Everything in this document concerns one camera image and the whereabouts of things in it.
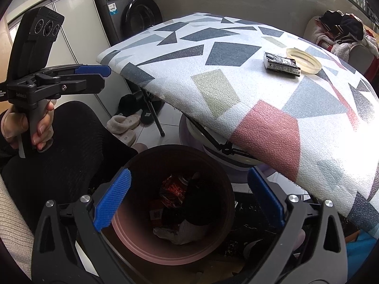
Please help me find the grey fluffy slipper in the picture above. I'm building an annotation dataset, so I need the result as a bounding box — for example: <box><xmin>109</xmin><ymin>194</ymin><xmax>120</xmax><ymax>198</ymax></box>
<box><xmin>116</xmin><ymin>129</ymin><xmax>136</xmax><ymax>147</ymax></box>
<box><xmin>106</xmin><ymin>114</ymin><xmax>140</xmax><ymax>135</ymax></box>

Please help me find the brown round trash bin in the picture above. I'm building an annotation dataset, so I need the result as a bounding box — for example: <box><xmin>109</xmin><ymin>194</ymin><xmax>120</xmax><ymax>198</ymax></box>
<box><xmin>112</xmin><ymin>144</ymin><xmax>235</xmax><ymax>265</ymax></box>

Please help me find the small black printed packet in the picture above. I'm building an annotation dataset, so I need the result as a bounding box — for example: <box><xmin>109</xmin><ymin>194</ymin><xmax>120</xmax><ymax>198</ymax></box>
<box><xmin>263</xmin><ymin>53</ymin><xmax>301</xmax><ymax>77</ymax></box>

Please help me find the grey front-load washing machine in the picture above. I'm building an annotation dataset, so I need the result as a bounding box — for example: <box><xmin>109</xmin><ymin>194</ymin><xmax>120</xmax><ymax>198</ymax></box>
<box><xmin>95</xmin><ymin>0</ymin><xmax>162</xmax><ymax>45</ymax></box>

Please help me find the grey fluffy slipper far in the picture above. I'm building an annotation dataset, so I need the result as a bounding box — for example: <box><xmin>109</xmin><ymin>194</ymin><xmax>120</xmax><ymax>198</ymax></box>
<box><xmin>106</xmin><ymin>114</ymin><xmax>140</xmax><ymax>135</ymax></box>

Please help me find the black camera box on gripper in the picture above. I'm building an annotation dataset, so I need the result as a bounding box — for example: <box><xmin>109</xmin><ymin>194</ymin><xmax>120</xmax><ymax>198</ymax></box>
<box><xmin>6</xmin><ymin>6</ymin><xmax>64</xmax><ymax>81</ymax></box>

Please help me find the geometric patterned table cloth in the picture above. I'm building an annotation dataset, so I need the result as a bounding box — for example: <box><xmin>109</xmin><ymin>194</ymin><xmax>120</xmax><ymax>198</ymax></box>
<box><xmin>97</xmin><ymin>13</ymin><xmax>378</xmax><ymax>237</ymax></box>

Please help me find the person's left hand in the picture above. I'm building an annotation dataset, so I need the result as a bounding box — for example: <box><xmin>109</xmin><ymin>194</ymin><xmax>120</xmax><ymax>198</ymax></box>
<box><xmin>1</xmin><ymin>99</ymin><xmax>55</xmax><ymax>153</ymax></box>

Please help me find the cream plastic jar lid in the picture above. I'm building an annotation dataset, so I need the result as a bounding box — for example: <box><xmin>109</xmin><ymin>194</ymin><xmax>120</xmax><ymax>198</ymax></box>
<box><xmin>286</xmin><ymin>48</ymin><xmax>322</xmax><ymax>74</ymax></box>

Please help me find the black folding table leg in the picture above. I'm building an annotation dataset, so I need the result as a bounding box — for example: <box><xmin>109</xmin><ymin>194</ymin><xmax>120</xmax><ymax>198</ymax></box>
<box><xmin>141</xmin><ymin>89</ymin><xmax>165</xmax><ymax>137</ymax></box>

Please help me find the chair piled with clothes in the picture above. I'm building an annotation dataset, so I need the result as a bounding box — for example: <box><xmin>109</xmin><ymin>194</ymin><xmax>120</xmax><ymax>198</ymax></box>
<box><xmin>303</xmin><ymin>10</ymin><xmax>378</xmax><ymax>82</ymax></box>

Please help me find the black shoe under table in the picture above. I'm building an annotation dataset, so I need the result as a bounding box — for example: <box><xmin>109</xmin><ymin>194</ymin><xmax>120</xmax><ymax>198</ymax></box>
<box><xmin>117</xmin><ymin>92</ymin><xmax>164</xmax><ymax>125</ymax></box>

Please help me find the grey fluffy slipper near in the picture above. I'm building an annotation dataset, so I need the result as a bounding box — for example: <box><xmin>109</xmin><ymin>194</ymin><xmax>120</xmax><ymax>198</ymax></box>
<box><xmin>116</xmin><ymin>129</ymin><xmax>136</xmax><ymax>147</ymax></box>

